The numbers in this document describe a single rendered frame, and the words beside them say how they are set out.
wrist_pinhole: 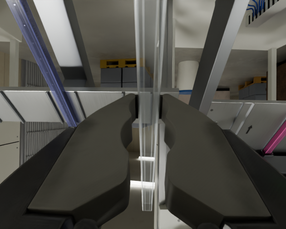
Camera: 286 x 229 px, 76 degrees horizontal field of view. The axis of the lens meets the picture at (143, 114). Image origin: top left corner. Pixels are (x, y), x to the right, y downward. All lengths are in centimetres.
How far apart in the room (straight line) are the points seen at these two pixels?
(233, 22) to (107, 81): 321
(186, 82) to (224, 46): 314
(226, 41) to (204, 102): 11
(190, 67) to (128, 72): 111
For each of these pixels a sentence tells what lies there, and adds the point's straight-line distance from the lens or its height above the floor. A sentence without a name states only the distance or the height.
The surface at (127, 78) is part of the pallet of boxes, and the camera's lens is 333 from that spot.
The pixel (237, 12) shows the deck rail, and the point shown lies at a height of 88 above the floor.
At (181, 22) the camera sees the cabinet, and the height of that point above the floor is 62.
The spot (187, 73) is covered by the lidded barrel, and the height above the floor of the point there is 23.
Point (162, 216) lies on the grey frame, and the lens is 65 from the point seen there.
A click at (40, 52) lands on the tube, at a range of 25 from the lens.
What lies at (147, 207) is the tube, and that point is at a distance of 29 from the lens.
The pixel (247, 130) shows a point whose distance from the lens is 48.
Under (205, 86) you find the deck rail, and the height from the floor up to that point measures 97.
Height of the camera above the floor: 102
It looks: 1 degrees down
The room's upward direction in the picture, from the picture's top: 179 degrees counter-clockwise
